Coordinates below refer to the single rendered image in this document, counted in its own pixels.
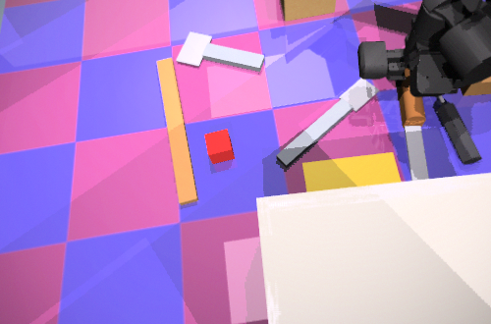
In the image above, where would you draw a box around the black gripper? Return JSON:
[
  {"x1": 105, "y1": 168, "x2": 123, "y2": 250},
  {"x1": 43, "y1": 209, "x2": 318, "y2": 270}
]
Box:
[{"x1": 357, "y1": 18, "x2": 440, "y2": 90}]

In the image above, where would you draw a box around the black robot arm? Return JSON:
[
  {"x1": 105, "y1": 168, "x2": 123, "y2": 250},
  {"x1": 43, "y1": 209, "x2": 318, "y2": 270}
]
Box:
[{"x1": 404, "y1": 0, "x2": 491, "y2": 97}]

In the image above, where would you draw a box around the red cube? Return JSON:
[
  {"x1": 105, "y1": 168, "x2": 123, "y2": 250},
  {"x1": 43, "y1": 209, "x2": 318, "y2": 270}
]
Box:
[{"x1": 204, "y1": 129, "x2": 235, "y2": 164}]

